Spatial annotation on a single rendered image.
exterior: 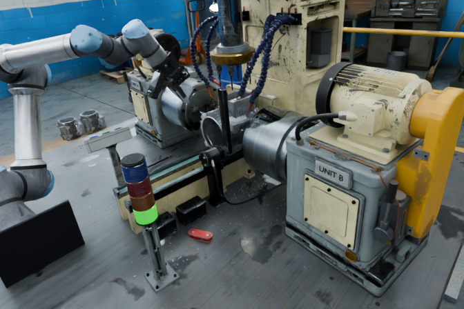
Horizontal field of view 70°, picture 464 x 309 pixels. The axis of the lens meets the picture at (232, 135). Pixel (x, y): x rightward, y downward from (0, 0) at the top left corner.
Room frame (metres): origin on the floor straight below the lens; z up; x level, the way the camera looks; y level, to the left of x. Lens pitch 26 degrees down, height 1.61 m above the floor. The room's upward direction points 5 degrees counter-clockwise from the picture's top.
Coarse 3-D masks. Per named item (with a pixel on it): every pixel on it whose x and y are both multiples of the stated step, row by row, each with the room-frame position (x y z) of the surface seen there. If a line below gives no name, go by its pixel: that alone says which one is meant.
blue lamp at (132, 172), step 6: (144, 162) 0.71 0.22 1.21; (126, 168) 0.68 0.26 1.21; (132, 168) 0.68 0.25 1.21; (138, 168) 0.69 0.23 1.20; (144, 168) 0.70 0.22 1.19; (126, 174) 0.68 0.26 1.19; (132, 174) 0.68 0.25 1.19; (138, 174) 0.68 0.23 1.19; (144, 174) 0.70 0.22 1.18; (126, 180) 0.69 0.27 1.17; (132, 180) 0.68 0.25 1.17; (138, 180) 0.68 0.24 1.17
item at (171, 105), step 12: (180, 84) 1.49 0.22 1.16; (192, 84) 1.45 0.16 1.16; (204, 84) 1.46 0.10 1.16; (168, 96) 1.47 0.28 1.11; (192, 96) 1.41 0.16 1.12; (204, 96) 1.45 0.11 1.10; (216, 96) 1.49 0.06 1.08; (168, 108) 1.45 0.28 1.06; (180, 108) 1.38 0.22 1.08; (192, 108) 1.39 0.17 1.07; (204, 108) 1.44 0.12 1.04; (216, 108) 1.48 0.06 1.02; (168, 120) 1.50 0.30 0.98; (180, 120) 1.37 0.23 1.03; (192, 120) 1.40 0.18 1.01; (192, 132) 1.40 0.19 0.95
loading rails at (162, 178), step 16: (192, 160) 1.19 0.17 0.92; (224, 160) 1.15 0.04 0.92; (240, 160) 1.20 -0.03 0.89; (160, 176) 1.09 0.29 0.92; (176, 176) 1.13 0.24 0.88; (192, 176) 1.06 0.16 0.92; (224, 176) 1.15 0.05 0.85; (240, 176) 1.20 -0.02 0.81; (160, 192) 0.98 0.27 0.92; (176, 192) 1.01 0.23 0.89; (192, 192) 1.05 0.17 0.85; (208, 192) 1.10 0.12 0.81; (128, 208) 0.90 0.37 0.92; (160, 208) 0.97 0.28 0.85
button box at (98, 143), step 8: (120, 128) 1.23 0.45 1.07; (128, 128) 1.23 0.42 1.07; (104, 136) 1.17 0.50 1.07; (112, 136) 1.18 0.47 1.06; (120, 136) 1.20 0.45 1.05; (128, 136) 1.21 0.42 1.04; (88, 144) 1.13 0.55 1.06; (96, 144) 1.14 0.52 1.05; (104, 144) 1.15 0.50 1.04; (112, 144) 1.17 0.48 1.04; (88, 152) 1.16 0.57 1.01
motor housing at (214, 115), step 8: (208, 112) 1.24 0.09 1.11; (216, 112) 1.22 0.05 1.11; (208, 120) 1.28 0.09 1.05; (216, 120) 1.19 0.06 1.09; (232, 120) 1.21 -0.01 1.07; (240, 120) 1.22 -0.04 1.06; (248, 120) 1.22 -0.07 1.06; (200, 128) 1.29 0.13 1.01; (208, 128) 1.29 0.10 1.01; (216, 128) 1.31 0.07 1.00; (240, 128) 1.19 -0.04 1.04; (208, 136) 1.28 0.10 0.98; (216, 136) 1.29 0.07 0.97; (232, 136) 1.17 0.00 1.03; (240, 136) 1.18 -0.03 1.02; (208, 144) 1.25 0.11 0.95; (216, 144) 1.26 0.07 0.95; (232, 144) 1.16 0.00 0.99; (240, 144) 1.19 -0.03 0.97
